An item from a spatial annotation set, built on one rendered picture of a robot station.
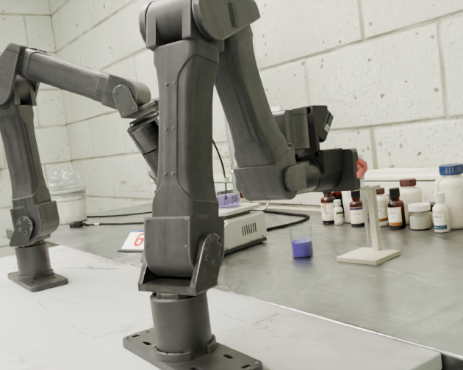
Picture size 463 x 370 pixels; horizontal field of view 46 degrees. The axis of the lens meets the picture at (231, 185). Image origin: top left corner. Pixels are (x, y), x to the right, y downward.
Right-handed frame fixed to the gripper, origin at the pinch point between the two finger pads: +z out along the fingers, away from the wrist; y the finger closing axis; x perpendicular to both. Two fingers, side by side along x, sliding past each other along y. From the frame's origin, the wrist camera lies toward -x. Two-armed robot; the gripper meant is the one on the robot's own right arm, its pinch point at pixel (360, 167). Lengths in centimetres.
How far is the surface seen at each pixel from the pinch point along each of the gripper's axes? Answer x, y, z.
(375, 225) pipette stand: 10.5, -0.4, 2.4
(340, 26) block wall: -37, 33, 45
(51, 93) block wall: -54, 265, 69
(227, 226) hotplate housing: 10.2, 29.0, -6.4
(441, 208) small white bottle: 10.1, -2.5, 22.7
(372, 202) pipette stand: 6.5, -0.4, 2.3
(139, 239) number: 14, 58, -9
